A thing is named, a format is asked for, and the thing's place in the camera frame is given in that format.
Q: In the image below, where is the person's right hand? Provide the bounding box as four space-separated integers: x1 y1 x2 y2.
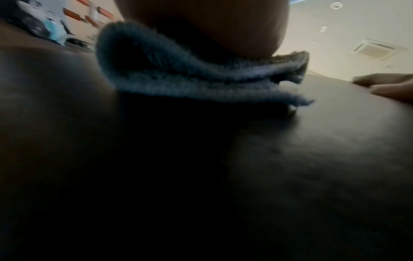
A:
351 72 413 104

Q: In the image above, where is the grey cleaning cloth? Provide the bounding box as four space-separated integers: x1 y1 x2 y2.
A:
95 20 315 108

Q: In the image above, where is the person's left hand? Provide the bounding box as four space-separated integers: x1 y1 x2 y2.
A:
114 0 290 61

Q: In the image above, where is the ceiling air conditioner vent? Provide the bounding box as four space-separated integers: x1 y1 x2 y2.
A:
350 38 407 61

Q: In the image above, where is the white teal bag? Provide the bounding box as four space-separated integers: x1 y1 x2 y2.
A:
12 0 75 46

